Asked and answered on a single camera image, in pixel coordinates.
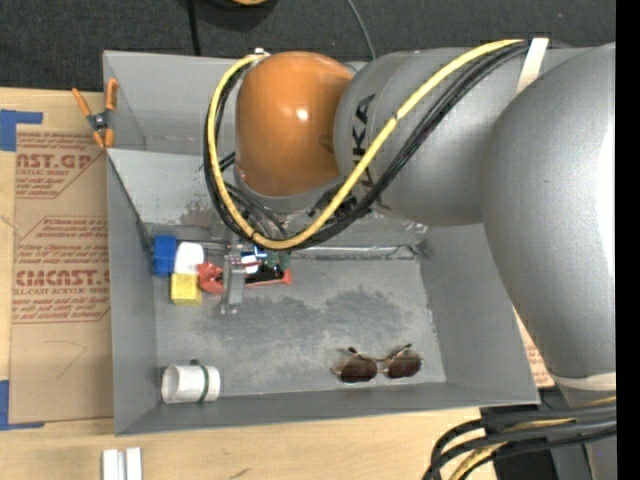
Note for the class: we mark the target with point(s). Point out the white cup with green band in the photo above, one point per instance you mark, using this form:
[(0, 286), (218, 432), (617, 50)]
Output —
[(190, 384)]

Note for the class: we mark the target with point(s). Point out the yellow block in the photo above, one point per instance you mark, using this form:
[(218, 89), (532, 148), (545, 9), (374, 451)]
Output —
[(186, 289)]

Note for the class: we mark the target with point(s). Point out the grey metal bin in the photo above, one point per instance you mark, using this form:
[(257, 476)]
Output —
[(300, 328)]

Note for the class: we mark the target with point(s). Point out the brown lens sunglasses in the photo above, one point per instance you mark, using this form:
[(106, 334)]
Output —
[(357, 368)]

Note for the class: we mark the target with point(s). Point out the red plastic thing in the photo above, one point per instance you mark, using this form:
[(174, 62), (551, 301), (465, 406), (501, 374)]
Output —
[(209, 277)]

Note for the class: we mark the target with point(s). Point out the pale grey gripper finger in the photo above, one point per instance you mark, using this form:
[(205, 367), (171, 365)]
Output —
[(240, 285), (228, 288)]

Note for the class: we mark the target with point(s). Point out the black cylinder on white bracket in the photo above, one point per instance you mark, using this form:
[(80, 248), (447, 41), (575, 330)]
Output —
[(262, 276)]

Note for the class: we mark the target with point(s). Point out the brown cardboard board red print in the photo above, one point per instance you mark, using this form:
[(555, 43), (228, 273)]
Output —
[(60, 358)]

